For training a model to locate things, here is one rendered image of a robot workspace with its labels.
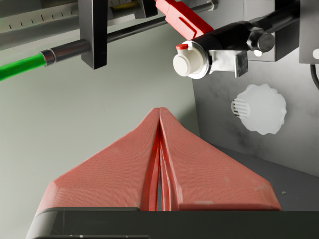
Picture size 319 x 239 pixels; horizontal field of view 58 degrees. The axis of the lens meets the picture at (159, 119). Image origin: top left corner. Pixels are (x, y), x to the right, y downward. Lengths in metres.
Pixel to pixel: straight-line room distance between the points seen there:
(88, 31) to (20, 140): 0.19
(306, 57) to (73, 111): 0.33
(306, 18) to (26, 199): 0.43
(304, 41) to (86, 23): 0.24
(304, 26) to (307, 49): 0.02
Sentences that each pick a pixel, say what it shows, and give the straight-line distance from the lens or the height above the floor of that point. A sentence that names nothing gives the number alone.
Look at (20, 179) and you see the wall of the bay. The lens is 0.47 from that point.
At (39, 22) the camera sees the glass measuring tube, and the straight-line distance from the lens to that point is 0.44.
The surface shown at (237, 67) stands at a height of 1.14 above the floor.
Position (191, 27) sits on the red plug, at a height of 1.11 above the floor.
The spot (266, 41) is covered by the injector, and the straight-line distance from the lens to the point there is 0.23.
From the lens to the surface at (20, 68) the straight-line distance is 0.35.
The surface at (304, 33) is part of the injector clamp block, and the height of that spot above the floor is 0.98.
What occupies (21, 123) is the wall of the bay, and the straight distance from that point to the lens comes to 0.45.
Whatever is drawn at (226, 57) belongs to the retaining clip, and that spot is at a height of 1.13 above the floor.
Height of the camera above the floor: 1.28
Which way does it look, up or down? 35 degrees down
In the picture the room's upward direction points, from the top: 121 degrees counter-clockwise
